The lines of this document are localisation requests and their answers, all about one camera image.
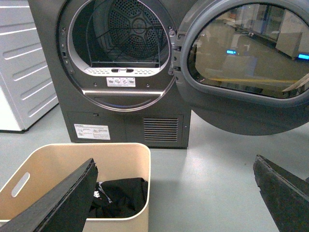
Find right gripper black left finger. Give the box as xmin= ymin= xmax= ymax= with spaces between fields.
xmin=0 ymin=158 xmax=98 ymax=232

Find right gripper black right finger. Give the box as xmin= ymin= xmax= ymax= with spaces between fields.
xmin=253 ymin=155 xmax=309 ymax=232

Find beige plastic laundry hamper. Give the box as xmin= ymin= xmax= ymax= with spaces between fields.
xmin=0 ymin=143 xmax=151 ymax=232

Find black printed t-shirt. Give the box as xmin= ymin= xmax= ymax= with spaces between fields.
xmin=88 ymin=177 xmax=148 ymax=218

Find white washing machine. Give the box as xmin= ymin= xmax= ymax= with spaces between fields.
xmin=0 ymin=0 xmax=58 ymax=132

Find grey round dryer door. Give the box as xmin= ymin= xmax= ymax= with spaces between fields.
xmin=172 ymin=0 xmax=309 ymax=136

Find dark grey tumble dryer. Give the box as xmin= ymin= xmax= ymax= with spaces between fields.
xmin=29 ymin=0 xmax=193 ymax=149

